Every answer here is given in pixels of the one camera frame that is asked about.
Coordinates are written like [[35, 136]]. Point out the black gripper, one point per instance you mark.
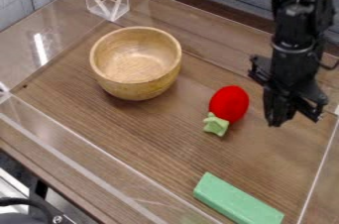
[[286, 75]]

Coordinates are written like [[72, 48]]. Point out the red plush strawberry toy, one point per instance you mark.
[[229, 107]]

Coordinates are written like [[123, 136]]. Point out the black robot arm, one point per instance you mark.
[[302, 20]]

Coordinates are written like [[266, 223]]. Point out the green rectangular block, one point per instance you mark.
[[235, 204]]

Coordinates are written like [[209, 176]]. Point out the wooden bowl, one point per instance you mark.
[[135, 62]]

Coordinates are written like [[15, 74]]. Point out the black equipment under table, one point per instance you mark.
[[26, 208]]

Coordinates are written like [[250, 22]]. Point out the clear acrylic corner bracket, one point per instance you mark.
[[108, 9]]

